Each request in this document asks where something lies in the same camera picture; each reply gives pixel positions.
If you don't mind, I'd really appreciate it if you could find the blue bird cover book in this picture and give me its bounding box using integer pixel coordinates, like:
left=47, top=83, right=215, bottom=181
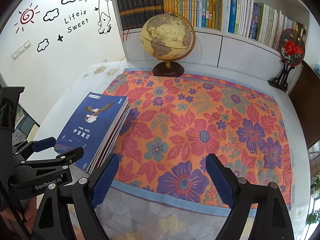
left=54, top=92, right=131, bottom=174

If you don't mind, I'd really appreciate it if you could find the embroidered round fan on stand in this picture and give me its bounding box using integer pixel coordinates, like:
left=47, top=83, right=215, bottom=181
left=268, top=29, right=305, bottom=92

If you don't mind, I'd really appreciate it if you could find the white blue book row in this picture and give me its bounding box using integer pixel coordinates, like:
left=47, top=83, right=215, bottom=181
left=225, top=0, right=307, bottom=49

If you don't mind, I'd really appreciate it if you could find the yellow antique globe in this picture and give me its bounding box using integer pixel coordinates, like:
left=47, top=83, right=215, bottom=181
left=140, top=12, right=196, bottom=77

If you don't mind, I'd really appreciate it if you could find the white bookshelf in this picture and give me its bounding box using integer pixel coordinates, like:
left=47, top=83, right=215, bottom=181
left=112, top=0, right=312, bottom=81

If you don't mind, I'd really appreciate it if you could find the white wall switch panel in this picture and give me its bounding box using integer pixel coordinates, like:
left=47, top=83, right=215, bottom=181
left=12, top=40, right=31, bottom=61

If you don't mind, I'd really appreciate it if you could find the yellow orange book row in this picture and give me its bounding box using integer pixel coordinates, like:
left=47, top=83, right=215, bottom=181
left=160, top=0, right=223, bottom=30

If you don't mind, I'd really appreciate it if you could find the stack of books under blue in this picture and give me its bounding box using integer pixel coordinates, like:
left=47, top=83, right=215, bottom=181
left=83, top=95, right=131, bottom=173

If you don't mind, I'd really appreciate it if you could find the black volume book set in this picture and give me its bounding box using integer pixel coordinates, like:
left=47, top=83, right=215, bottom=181
left=116, top=0, right=164, bottom=30

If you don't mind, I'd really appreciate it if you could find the person's left hand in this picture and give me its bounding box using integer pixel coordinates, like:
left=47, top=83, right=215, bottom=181
left=1, top=197, right=37, bottom=234

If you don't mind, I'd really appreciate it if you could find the floral orange table cloth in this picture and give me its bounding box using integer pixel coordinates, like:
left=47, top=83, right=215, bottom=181
left=105, top=69, right=292, bottom=216

